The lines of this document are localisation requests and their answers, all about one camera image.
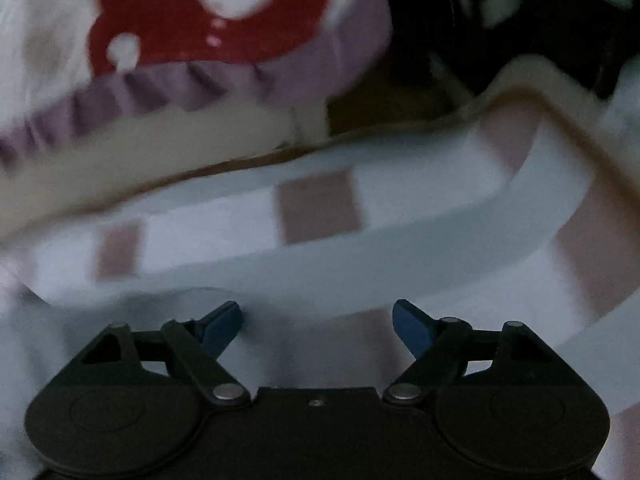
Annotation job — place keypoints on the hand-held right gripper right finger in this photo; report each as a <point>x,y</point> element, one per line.
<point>413,327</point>

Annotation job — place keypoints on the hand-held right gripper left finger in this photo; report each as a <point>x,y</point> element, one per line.
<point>223,327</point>

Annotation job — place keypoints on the checkered blanket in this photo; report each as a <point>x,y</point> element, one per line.
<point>400,230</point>

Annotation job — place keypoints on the white cloth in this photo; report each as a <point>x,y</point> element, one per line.
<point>75,340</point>

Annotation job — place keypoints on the beige bedding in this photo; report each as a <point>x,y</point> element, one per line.
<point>150,150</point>

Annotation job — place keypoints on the white quilt with red print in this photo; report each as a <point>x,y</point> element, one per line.
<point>200,25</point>

